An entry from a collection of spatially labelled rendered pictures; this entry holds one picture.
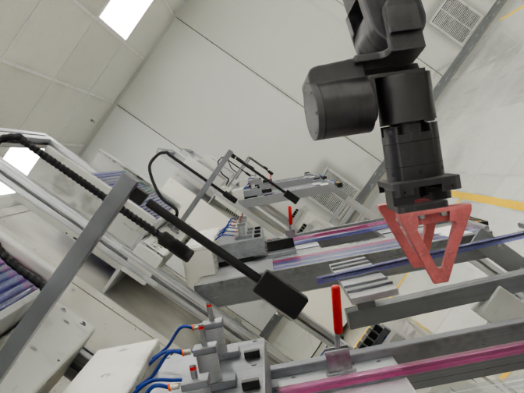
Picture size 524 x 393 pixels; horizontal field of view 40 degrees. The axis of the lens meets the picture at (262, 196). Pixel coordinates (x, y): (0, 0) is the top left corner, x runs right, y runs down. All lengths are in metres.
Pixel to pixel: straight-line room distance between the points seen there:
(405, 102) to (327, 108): 0.08
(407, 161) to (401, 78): 0.08
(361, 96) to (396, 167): 0.08
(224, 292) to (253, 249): 0.33
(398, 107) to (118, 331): 1.18
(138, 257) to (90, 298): 0.16
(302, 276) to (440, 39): 7.11
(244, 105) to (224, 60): 0.56
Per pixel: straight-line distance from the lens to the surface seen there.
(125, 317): 1.76
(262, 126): 8.34
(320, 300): 5.36
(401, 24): 0.73
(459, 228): 0.70
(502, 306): 1.28
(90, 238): 0.64
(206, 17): 8.50
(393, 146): 0.73
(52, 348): 0.88
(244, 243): 2.02
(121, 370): 0.84
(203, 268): 1.91
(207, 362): 0.75
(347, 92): 0.71
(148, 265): 1.69
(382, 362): 0.95
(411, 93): 0.72
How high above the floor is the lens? 1.26
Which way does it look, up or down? 2 degrees down
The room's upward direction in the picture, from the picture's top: 55 degrees counter-clockwise
